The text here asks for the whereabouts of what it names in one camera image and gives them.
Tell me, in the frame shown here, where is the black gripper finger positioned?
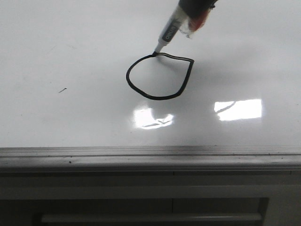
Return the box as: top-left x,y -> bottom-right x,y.
178,0 -> 217,18

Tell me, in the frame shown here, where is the red magnet taped to marker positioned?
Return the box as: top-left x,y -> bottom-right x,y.
179,8 -> 212,39

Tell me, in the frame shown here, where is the white black whiteboard marker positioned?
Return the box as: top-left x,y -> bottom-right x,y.
154,6 -> 188,54

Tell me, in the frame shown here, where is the white whiteboard with aluminium frame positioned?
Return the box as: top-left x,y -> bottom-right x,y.
0,0 -> 301,173

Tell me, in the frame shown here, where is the grey table frame under board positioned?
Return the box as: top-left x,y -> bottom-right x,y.
0,171 -> 301,226

